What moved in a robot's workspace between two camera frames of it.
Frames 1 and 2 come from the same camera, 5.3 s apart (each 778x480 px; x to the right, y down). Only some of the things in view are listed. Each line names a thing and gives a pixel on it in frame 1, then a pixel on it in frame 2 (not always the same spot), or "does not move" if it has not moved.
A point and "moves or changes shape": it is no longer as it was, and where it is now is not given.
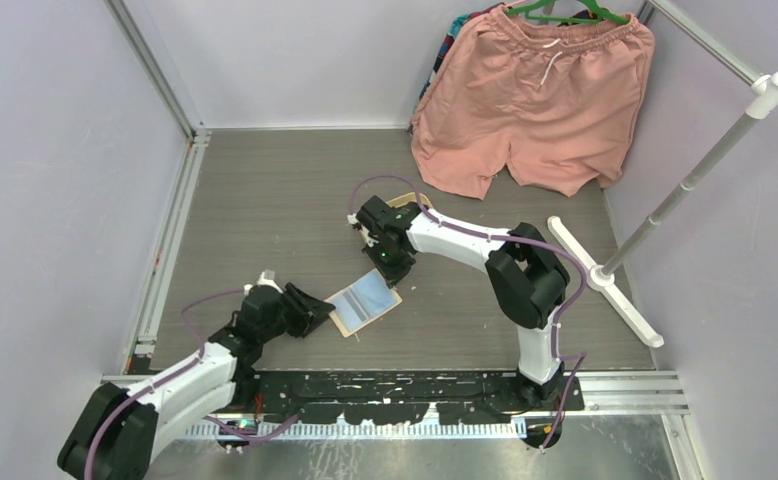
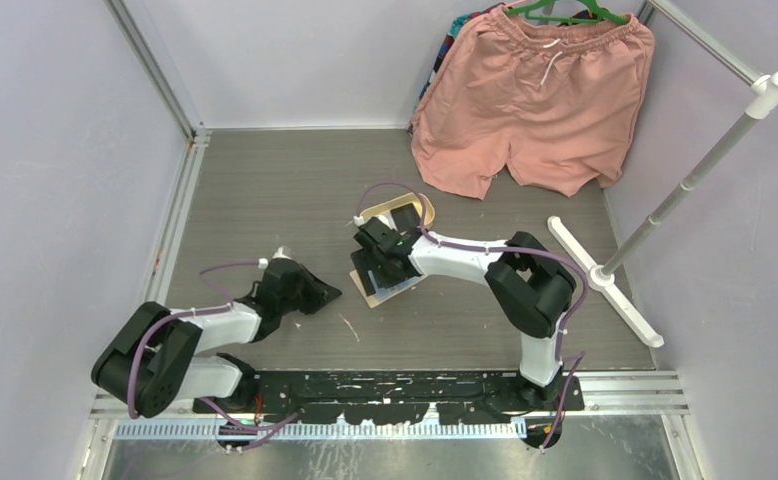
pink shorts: (552, 99) does not move
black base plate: (406, 396) does not move
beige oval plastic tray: (410, 198) does not move
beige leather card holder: (362, 302) moves or changes shape
